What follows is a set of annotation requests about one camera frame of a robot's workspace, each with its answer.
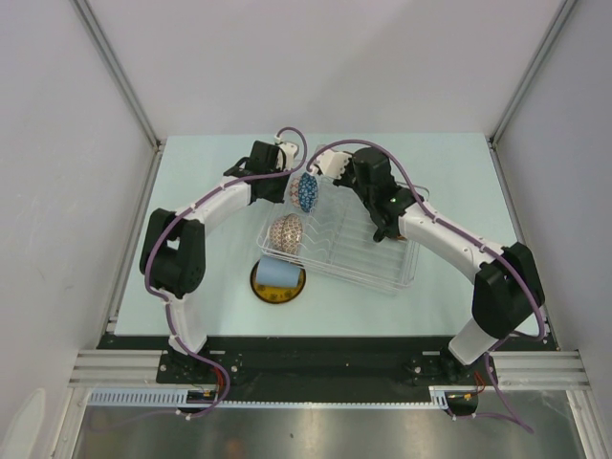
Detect blue patterned bowl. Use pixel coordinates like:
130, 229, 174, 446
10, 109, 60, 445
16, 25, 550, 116
289, 173, 318, 213

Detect white wire dish rack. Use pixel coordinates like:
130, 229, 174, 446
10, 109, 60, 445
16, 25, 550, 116
257, 171, 420, 293

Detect brown patterned bowl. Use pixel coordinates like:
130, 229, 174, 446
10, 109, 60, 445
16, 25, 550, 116
268, 213, 303, 255

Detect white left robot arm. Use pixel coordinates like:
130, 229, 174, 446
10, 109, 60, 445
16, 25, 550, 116
140, 137, 301, 383

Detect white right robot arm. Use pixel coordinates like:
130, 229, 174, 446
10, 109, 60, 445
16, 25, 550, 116
318, 145, 545, 383

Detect light blue plastic cup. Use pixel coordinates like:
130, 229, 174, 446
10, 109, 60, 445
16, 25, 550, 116
255, 256, 301, 288

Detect yellow round saucer plate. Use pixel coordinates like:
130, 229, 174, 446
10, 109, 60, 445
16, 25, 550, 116
250, 260, 307, 304

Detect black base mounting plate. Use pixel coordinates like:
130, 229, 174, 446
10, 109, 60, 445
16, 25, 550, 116
157, 336, 558, 405

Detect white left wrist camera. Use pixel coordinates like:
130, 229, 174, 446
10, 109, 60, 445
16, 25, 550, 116
274, 136, 299, 171

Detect aluminium frame rail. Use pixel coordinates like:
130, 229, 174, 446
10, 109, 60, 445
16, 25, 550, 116
69, 350, 590, 390

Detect white slotted cable duct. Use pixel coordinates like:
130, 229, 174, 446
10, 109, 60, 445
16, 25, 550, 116
88, 388, 448, 411

